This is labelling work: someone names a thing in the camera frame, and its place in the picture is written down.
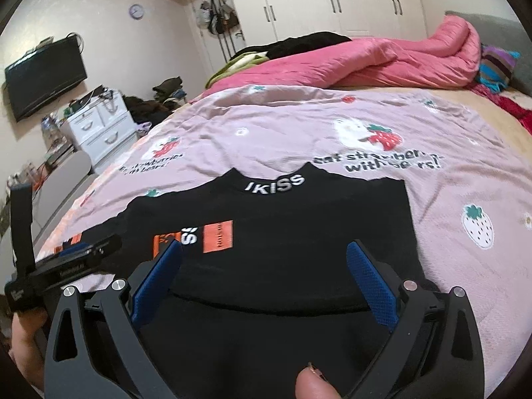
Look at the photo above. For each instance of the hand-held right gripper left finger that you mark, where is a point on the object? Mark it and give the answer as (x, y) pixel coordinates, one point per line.
(156, 284)

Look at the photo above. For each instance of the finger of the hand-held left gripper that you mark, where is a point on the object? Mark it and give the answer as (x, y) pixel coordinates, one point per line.
(97, 246)

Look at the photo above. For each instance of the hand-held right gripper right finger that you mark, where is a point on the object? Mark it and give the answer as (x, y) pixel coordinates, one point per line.
(372, 286)

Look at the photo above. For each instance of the black shirt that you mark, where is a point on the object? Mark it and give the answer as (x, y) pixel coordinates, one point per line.
(270, 257)

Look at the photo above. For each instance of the pile of dark clothes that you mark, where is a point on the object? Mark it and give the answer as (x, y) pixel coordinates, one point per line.
(149, 108)

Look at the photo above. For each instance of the person's left hand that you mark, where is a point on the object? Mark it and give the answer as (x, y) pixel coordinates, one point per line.
(25, 341)

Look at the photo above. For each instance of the person's right hand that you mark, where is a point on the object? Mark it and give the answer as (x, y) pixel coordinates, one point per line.
(314, 386)

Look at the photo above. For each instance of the grey chair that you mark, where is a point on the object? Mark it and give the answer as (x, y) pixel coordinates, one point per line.
(62, 187)

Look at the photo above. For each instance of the white drawer cabinet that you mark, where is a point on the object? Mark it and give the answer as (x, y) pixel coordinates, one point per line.
(99, 126)

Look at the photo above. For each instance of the pink strawberry print bed sheet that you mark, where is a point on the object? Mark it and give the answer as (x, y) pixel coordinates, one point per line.
(291, 133)

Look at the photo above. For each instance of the pink quilt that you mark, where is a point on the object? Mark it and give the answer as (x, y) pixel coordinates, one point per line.
(374, 62)

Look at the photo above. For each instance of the green blanket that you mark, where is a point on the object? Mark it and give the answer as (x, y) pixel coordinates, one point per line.
(237, 66)

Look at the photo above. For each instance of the red cloth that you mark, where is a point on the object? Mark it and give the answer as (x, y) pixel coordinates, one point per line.
(515, 106)

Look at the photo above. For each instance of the white door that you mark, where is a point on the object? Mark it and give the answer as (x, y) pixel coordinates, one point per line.
(237, 50)

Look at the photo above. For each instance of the striped colourful cloth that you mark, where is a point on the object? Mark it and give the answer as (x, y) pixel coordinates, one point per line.
(496, 66)

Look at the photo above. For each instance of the black garment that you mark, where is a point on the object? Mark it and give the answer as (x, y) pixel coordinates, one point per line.
(299, 43)

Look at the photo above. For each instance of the hanging bags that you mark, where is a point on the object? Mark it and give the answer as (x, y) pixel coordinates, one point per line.
(218, 18)

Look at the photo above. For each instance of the grey headboard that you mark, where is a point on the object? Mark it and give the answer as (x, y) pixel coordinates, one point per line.
(507, 29)

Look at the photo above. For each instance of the black wall television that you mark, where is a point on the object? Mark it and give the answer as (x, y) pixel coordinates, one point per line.
(43, 77)

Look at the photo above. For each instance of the round wall clock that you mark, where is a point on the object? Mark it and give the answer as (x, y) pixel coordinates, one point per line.
(136, 11)

